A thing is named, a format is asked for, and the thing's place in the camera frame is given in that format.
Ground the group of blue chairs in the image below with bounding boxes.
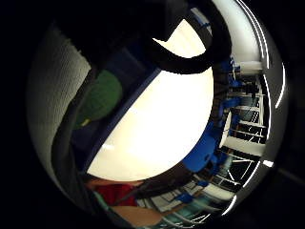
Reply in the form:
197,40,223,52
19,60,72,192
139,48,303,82
174,56,243,205

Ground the dark blue container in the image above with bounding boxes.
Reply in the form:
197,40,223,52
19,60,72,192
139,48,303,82
71,41,162,175

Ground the green round object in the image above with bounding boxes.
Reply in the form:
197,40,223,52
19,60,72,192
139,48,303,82
75,69,124,129

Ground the the person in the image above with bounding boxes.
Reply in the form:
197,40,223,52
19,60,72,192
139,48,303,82
83,177,167,229

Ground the white desk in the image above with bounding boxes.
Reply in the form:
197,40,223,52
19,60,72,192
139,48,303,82
221,135,267,157

